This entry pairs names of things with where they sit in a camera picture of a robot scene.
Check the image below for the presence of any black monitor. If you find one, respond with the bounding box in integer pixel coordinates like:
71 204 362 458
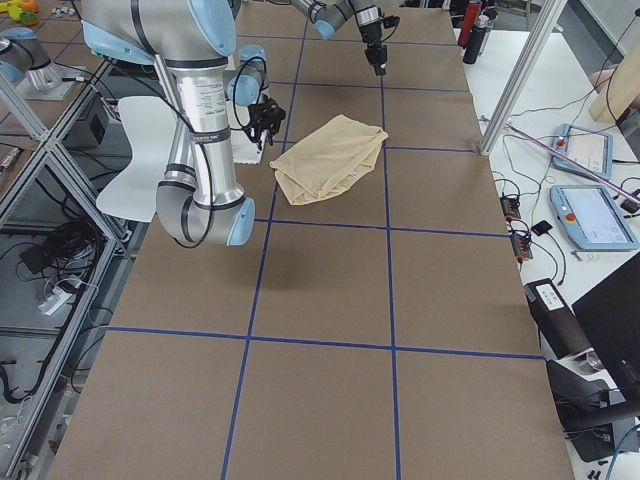
572 255 640 399

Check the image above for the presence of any orange circuit board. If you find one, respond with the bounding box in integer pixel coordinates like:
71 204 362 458
500 196 521 221

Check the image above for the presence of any blue teach pendant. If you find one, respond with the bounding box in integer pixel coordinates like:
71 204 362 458
549 185 639 252
551 123 613 180

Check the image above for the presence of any aluminium frame post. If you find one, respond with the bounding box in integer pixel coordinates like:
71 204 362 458
478 0 567 156

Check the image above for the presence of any blue teach pendant far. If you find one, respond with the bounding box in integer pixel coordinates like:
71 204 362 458
551 123 613 180

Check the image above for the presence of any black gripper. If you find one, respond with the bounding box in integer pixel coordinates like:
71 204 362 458
360 15 400 76
247 95 286 152

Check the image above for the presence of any red bottle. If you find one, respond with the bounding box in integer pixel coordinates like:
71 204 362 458
458 0 482 48

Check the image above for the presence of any white plastic chair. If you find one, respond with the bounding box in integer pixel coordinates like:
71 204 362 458
96 96 182 223

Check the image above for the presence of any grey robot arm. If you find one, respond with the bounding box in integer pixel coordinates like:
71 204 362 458
291 0 400 77
81 1 284 248

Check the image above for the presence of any blue teach pendant near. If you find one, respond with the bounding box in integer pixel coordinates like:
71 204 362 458
549 185 639 252

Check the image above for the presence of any beige long-sleeve printed shirt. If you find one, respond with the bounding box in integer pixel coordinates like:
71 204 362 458
270 114 388 206

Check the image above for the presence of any white power strip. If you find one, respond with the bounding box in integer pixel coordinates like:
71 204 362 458
38 283 79 316

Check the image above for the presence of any black bottle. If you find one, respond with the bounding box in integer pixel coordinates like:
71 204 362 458
462 14 491 65

